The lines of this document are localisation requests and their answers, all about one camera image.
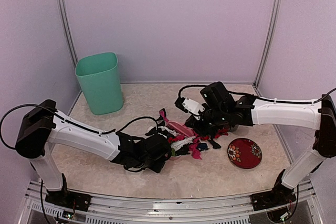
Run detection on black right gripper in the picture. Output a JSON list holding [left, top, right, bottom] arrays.
[[185, 103, 228, 137]]

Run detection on pink plastic hand brush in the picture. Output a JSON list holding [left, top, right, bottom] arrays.
[[166, 121, 195, 137]]

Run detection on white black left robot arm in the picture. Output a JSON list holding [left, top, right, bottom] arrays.
[[15, 100, 172, 206]]

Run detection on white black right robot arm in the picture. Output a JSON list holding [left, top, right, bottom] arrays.
[[175, 82, 335, 205]]

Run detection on red paper scrap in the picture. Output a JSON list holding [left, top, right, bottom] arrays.
[[214, 129, 229, 139]]

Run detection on black paper scrap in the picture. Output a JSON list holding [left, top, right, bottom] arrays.
[[208, 138, 221, 149]]

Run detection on magenta paper scrap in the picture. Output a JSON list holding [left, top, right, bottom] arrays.
[[188, 143, 202, 160]]

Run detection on red floral plate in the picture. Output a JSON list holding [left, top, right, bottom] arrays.
[[227, 138, 263, 169]]

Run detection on green plastic waste bin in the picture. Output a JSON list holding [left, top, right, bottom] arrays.
[[75, 52, 123, 115]]

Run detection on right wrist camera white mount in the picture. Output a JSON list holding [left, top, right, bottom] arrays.
[[175, 98, 205, 118]]

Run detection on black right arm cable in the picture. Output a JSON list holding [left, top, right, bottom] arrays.
[[177, 84, 336, 104]]

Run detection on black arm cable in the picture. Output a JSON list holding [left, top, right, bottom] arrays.
[[0, 104, 163, 150], [177, 84, 336, 104]]

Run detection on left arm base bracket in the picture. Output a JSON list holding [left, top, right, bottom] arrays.
[[45, 173, 92, 212]]

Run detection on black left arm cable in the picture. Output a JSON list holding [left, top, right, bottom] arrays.
[[0, 104, 163, 150]]

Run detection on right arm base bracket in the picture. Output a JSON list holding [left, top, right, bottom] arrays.
[[250, 169, 297, 211]]

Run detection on aluminium front rail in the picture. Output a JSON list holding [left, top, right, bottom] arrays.
[[14, 182, 325, 223]]

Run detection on right aluminium frame post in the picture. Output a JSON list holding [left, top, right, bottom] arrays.
[[253, 0, 281, 90]]

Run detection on aluminium frame post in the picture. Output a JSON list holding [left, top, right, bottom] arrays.
[[57, 0, 78, 67], [253, 0, 281, 90]]

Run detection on left aluminium frame post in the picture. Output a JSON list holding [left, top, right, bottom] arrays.
[[57, 0, 78, 67]]

